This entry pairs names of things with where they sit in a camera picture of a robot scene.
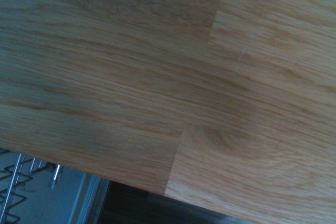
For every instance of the built-in dishwasher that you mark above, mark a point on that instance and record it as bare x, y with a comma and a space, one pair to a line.
88, 200

